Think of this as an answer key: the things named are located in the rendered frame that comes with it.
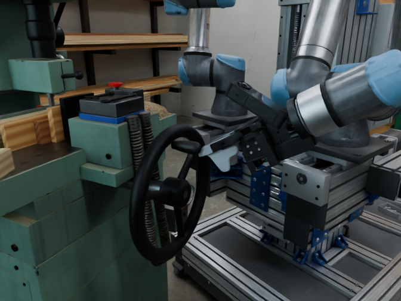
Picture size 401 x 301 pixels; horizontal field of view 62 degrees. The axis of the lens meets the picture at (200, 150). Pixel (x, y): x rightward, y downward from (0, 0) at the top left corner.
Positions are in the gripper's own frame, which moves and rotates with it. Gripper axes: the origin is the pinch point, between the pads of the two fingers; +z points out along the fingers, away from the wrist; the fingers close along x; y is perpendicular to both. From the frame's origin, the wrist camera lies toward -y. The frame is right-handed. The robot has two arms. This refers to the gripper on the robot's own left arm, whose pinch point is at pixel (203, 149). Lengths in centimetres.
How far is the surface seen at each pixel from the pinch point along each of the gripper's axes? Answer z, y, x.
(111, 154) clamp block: 15.0, -7.2, -7.1
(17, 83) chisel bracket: 35.1, -32.4, -3.4
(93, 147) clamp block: 18.6, -10.2, -7.0
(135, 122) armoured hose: 8.8, -10.7, -3.5
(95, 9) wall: 181, -157, 227
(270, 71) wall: 81, -20, 340
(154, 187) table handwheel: 14.0, 2.8, -1.9
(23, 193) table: 23.1, -8.0, -21.8
